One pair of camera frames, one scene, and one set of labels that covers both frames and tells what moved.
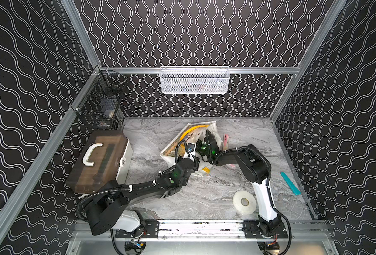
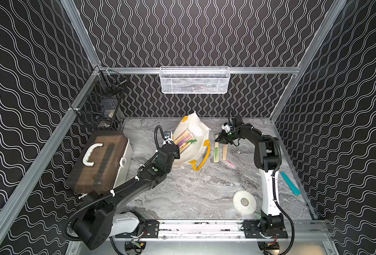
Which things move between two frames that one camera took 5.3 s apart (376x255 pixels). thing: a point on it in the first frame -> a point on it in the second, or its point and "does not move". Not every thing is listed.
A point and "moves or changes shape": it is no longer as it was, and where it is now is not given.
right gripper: (198, 143) -> (222, 138)
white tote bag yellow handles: (193, 133) moves or changes shape
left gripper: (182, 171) -> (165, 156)
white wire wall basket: (194, 79) does not move
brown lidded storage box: (103, 160) does not move
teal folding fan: (290, 184) does not move
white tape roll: (248, 209) does not move
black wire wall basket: (97, 105) does not move
